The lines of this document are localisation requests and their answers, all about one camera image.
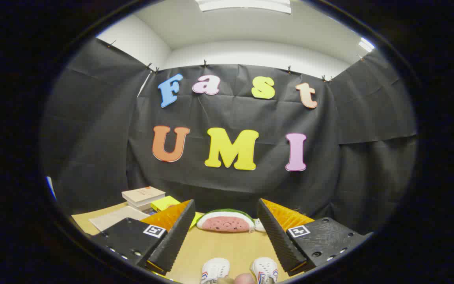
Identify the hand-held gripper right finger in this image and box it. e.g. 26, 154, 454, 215
257, 198, 373, 277

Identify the grey book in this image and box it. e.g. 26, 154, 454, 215
127, 199, 161, 212

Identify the beige fabric storage box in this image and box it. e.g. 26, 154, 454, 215
89, 205, 151, 233

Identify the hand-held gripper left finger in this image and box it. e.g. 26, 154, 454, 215
90, 199, 196, 276

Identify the watermelon slice plush toy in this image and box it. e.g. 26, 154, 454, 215
196, 209, 256, 233

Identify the beige book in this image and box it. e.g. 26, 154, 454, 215
121, 186, 166, 206

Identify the white canvas shoe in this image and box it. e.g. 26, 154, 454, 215
250, 257, 279, 284
201, 258, 231, 284

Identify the ceiling light panel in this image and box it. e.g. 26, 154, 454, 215
359, 37, 376, 53
195, 0, 292, 15

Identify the yellow book red circle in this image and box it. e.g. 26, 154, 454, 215
150, 196, 204, 230

